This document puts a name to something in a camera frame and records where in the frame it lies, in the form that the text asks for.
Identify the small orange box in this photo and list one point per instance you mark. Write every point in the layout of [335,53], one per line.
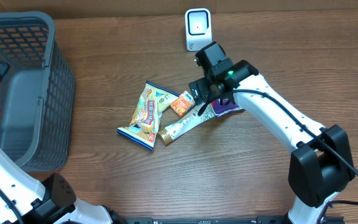
[183,104]

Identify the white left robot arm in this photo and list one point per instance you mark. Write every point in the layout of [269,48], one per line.
[24,199]

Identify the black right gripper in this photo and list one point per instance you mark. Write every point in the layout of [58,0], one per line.
[200,89]

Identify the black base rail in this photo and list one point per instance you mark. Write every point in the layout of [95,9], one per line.
[259,220]

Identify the yellow snack bag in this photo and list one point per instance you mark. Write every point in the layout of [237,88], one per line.
[145,122]

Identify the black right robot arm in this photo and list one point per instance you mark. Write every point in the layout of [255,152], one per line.
[321,162]

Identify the purple red Carefree pack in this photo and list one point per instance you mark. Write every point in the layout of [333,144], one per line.
[221,108]

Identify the grey plastic shopping basket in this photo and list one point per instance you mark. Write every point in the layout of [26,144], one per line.
[36,94]

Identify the white barcode scanner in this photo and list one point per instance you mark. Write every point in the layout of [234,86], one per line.
[198,29]

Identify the white tube gold cap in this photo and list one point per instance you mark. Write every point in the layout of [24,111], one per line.
[191,120]

